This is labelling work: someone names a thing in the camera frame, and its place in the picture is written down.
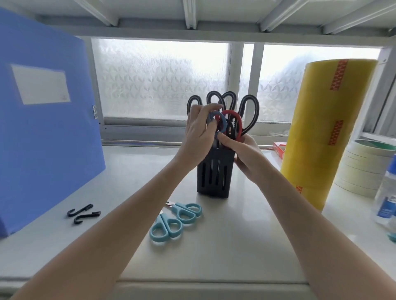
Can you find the red handled scissors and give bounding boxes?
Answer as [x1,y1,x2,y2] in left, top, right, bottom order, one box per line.
[221,109,243,143]

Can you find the black handled scissors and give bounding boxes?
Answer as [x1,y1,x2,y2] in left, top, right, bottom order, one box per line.
[187,91,227,122]
[222,91,260,136]

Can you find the clear bottle teal base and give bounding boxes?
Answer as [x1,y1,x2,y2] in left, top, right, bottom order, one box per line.
[387,213,396,243]

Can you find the white metal shelf frame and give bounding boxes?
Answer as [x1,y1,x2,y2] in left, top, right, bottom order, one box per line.
[0,0,396,146]

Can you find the light blue scissors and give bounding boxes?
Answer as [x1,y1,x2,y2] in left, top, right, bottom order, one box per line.
[149,210,184,243]
[165,201,203,225]

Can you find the wide frosted window pane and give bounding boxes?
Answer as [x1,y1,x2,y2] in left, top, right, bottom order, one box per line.
[91,38,231,122]
[257,45,381,123]

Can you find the person's left hand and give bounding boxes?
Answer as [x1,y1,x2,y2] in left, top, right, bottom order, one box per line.
[178,103,224,170]

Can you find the stack of white masking tapes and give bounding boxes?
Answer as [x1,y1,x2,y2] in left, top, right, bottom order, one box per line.
[334,139,396,198]

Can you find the person's right forearm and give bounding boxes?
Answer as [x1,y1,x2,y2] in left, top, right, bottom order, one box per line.
[255,168,396,300]

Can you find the red cardboard box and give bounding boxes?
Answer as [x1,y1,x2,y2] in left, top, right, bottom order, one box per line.
[272,141,288,161]

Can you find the clear glue bottle blue label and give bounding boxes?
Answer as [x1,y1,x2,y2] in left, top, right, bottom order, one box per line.
[371,154,396,226]

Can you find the black slotted scissors holder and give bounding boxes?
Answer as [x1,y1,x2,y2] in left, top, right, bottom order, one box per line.
[197,136,237,198]

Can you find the stack of yellow tape rolls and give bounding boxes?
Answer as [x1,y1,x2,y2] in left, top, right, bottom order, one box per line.
[280,59,379,212]

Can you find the blue file box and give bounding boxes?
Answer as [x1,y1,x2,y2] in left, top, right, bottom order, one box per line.
[0,8,106,238]

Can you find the person's left forearm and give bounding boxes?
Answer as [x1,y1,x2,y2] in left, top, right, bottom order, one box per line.
[9,159,194,300]

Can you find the person's right hand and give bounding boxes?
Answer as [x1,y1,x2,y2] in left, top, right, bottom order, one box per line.
[216,133,273,185]

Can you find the white window frame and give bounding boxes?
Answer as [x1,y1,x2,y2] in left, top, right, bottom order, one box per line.
[81,35,385,147]

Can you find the black metal hook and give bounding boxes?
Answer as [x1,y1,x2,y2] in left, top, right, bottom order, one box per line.
[67,204,94,218]
[73,211,101,225]

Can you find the narrow frosted window pane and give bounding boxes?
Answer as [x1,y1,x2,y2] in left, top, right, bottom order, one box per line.
[238,43,255,104]

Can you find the blue handled scissors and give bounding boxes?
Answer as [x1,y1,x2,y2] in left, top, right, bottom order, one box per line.
[207,111,228,138]

